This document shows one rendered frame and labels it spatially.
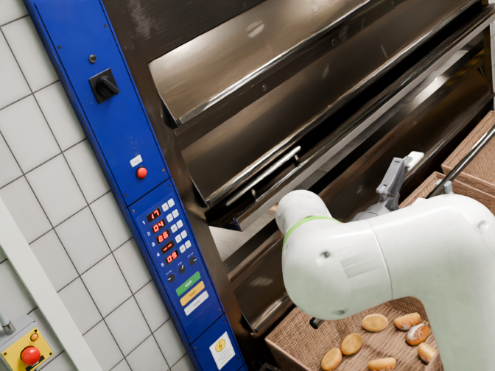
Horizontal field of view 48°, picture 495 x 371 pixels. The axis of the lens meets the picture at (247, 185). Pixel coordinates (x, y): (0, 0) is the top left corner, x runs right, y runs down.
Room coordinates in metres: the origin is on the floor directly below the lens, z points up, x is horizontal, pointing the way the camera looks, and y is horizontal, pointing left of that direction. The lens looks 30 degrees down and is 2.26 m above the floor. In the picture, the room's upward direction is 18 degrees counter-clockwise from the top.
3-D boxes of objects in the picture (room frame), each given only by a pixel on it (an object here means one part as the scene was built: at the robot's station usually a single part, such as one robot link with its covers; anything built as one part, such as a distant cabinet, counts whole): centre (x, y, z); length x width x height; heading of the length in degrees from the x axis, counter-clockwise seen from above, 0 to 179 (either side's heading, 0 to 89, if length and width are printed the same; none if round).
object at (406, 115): (1.97, -0.55, 1.16); 1.80 x 0.06 x 0.04; 127
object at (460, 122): (1.95, -0.57, 1.02); 1.79 x 0.11 x 0.19; 127
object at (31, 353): (0.98, 0.58, 1.46); 0.04 x 0.04 x 0.04; 37
